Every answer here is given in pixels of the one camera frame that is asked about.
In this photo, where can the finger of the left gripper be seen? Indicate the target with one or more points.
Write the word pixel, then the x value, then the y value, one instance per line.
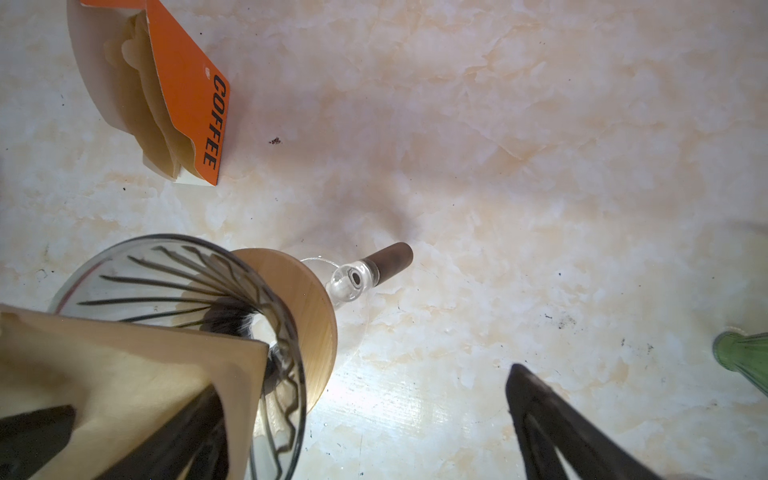
pixel 30 440

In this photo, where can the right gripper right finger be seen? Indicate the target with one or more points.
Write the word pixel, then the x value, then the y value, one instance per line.
pixel 549 431

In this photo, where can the brown paper coffee filter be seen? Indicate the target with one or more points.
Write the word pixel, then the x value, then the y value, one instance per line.
pixel 125 381

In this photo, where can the clear glass carafe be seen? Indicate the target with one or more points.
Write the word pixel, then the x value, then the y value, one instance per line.
pixel 350 282

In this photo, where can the green glass dripper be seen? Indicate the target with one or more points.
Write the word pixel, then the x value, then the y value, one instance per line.
pixel 744 354

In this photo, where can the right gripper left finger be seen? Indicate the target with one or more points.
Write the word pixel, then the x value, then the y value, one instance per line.
pixel 191 445

